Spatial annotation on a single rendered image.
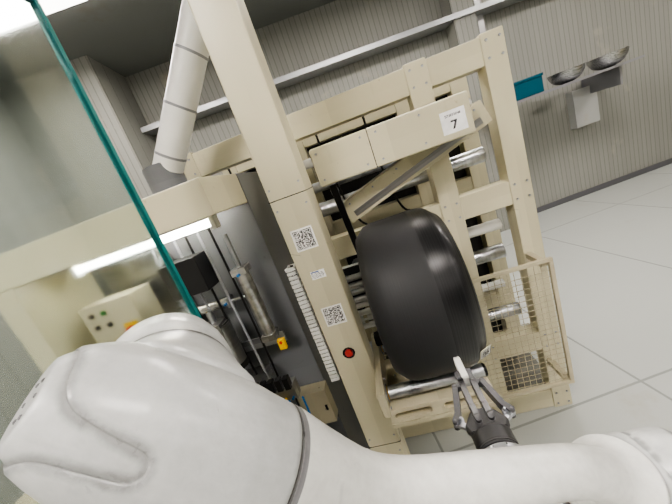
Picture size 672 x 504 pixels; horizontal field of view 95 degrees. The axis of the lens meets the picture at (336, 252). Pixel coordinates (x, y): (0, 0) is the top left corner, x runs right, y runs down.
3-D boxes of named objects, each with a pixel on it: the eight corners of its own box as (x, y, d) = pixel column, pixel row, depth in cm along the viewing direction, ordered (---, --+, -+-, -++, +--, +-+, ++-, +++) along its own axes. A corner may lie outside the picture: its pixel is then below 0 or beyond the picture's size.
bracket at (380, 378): (384, 419, 105) (376, 396, 103) (377, 350, 143) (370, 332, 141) (394, 416, 105) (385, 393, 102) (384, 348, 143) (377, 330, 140)
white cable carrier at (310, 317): (331, 382, 117) (284, 269, 105) (332, 373, 122) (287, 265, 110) (342, 379, 116) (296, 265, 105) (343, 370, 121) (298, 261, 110)
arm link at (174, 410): (331, 414, 24) (274, 363, 35) (67, 314, 16) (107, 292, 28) (244, 616, 20) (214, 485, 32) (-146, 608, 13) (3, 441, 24)
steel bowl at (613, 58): (608, 67, 422) (606, 55, 418) (641, 55, 380) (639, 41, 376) (578, 78, 421) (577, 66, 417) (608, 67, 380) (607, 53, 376)
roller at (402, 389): (383, 384, 111) (387, 396, 111) (383, 390, 107) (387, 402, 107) (481, 360, 106) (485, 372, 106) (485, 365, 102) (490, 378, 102)
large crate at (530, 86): (523, 99, 420) (520, 82, 415) (546, 90, 380) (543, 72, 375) (485, 112, 419) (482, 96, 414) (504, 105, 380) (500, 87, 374)
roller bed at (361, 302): (348, 336, 154) (328, 283, 147) (349, 321, 168) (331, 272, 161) (387, 325, 151) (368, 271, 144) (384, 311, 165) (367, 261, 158)
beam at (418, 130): (321, 188, 121) (307, 150, 117) (327, 183, 146) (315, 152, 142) (477, 131, 112) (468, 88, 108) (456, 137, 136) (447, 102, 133)
